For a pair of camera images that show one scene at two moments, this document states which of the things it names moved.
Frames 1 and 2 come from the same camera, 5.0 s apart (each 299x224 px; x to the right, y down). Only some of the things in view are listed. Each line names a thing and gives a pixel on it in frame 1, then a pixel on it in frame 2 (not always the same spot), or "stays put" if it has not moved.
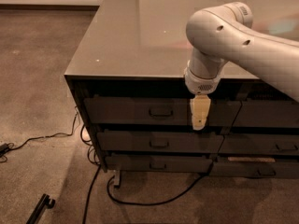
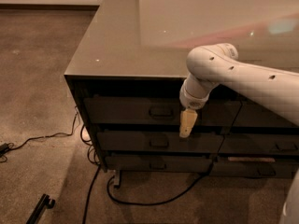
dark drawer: [267, 113] stays put
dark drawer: [136, 111] stays put
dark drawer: [260, 144] stays put
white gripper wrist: [200, 84] to [193, 102]
